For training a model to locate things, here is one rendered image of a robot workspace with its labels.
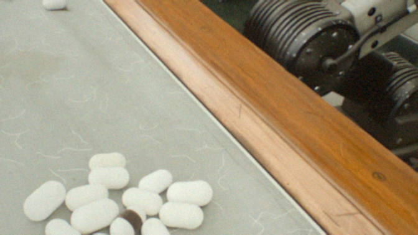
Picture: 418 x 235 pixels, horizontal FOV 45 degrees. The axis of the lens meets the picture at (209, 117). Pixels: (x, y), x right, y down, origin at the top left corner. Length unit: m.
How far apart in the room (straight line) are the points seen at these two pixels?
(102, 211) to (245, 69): 0.26
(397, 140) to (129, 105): 0.55
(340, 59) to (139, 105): 0.30
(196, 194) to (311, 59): 0.33
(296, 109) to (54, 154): 0.24
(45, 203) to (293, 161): 0.22
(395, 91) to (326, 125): 0.42
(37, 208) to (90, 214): 0.04
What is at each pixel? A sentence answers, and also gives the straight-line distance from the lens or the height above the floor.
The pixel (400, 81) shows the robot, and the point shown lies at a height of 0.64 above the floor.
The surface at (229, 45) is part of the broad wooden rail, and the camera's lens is 0.63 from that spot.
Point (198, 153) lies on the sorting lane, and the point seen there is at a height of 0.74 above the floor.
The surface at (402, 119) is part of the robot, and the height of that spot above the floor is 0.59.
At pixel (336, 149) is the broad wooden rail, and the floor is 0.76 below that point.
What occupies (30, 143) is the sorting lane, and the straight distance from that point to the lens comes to 0.49.
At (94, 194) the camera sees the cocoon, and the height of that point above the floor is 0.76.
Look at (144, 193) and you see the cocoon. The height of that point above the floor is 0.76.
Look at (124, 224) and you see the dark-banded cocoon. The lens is 0.38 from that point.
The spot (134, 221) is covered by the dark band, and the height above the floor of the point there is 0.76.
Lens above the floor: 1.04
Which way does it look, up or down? 35 degrees down
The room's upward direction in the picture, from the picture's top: 10 degrees clockwise
